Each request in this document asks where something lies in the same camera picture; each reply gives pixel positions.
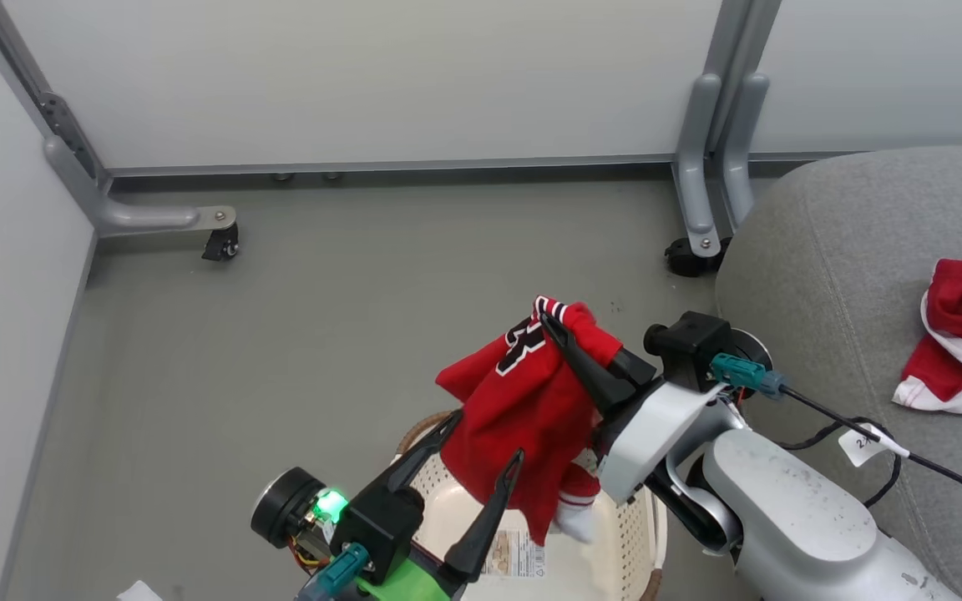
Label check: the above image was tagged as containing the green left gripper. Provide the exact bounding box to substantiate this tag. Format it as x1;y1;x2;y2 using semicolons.
355;408;526;601

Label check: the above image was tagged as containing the large black caster wheel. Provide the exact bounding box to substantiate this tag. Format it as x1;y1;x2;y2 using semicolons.
664;235;733;279

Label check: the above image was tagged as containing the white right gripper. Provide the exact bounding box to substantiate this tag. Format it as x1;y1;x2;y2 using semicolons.
537;310;725;507

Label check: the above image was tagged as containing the teal camera connector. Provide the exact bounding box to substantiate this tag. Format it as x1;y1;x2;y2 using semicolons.
314;542;371;600
710;351;787;401

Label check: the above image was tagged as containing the grey horizontal partition leg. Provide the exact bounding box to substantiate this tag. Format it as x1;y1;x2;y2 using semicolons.
42;137;241;240

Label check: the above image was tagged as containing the printed basket label sticker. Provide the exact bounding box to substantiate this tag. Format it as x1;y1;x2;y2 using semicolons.
481;527;549;580

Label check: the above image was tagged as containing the black right camera cable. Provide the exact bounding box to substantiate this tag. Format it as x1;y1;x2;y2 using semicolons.
777;385;962;528

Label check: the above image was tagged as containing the grey curved partition leg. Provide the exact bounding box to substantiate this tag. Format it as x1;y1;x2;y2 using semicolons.
719;72;771;231
671;73;725;260

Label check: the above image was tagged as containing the dark grey perforated bracket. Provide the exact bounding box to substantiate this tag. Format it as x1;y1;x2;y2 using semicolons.
38;91;99;181

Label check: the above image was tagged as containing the thin black looped cable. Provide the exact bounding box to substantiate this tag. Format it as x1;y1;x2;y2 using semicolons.
780;417;904;510

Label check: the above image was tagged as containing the grey fabric sofa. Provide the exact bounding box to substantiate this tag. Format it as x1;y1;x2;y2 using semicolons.
714;146;962;601

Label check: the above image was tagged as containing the teal left camera connector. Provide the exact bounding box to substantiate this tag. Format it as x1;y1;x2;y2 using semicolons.
314;542;371;600

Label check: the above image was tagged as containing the white cable label tag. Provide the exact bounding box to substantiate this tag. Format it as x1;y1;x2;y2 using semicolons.
838;423;892;469

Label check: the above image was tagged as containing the red and white sock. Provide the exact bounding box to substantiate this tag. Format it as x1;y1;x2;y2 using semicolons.
554;467;604;544

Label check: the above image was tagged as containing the small black caster wheel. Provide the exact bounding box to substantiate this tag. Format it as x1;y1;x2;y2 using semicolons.
200;223;242;263

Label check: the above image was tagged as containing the red basketball jersey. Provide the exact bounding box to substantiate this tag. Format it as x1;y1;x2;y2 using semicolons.
434;294;625;547

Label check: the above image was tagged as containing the teal right camera connector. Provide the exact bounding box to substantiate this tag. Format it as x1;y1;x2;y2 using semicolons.
710;351;787;401

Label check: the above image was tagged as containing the beige perforated laundry basket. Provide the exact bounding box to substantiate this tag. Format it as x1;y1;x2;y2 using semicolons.
392;408;671;601

